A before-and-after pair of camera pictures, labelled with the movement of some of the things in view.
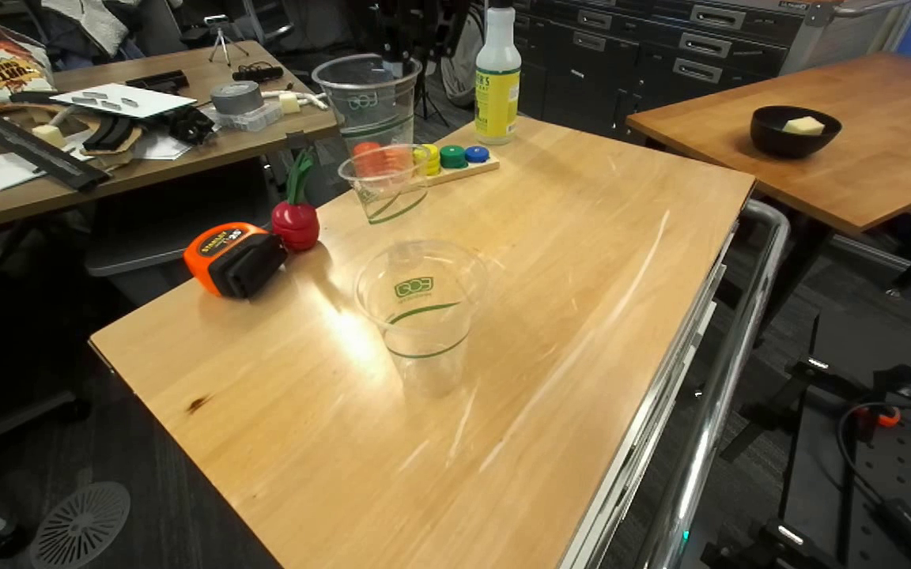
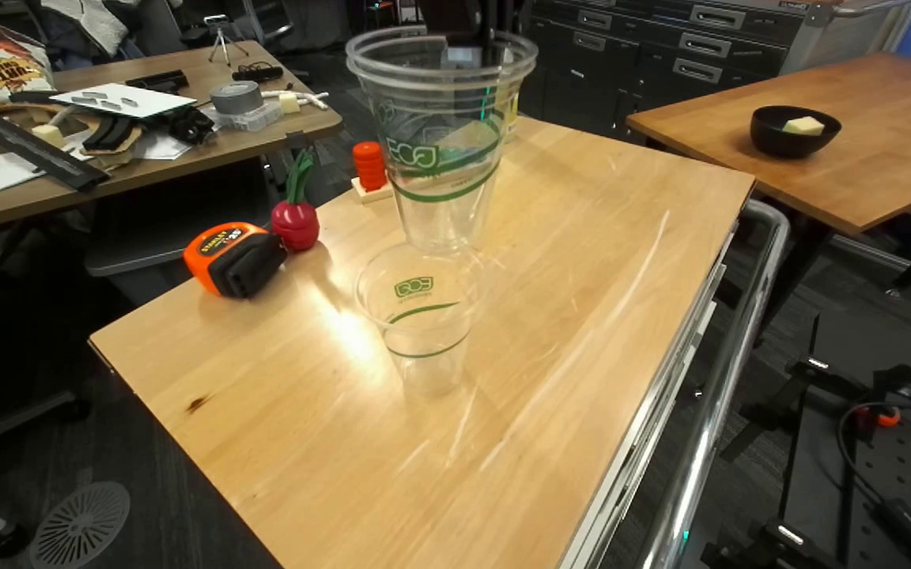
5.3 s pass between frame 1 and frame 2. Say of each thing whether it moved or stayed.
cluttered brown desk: stayed
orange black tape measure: stayed
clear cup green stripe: moved
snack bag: stayed
